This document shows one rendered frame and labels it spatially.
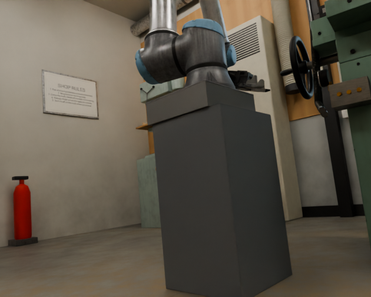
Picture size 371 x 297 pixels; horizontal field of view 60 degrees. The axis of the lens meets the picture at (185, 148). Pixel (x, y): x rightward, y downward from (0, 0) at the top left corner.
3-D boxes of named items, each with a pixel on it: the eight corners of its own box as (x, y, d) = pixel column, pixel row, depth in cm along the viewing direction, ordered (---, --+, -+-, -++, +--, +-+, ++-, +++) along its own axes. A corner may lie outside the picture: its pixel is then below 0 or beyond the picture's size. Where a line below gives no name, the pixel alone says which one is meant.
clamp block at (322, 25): (320, 52, 146) (317, 33, 147) (353, 42, 138) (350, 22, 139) (312, 41, 133) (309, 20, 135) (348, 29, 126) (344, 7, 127)
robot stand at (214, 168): (243, 303, 86) (220, 102, 93) (165, 289, 106) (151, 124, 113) (292, 274, 108) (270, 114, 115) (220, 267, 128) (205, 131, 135)
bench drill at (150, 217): (171, 221, 371) (159, 89, 393) (212, 221, 329) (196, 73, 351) (138, 227, 336) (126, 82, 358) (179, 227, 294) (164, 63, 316)
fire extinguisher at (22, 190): (29, 242, 298) (27, 177, 306) (37, 243, 285) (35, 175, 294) (8, 246, 285) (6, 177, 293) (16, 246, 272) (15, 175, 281)
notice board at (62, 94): (98, 119, 375) (96, 81, 381) (99, 118, 374) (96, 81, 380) (43, 112, 328) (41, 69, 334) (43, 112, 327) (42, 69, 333)
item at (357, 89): (335, 111, 117) (331, 90, 118) (374, 104, 110) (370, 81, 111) (330, 108, 110) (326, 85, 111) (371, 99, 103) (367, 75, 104)
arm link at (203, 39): (218, 58, 107) (212, 8, 109) (173, 71, 114) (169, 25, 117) (233, 71, 120) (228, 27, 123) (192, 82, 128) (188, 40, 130)
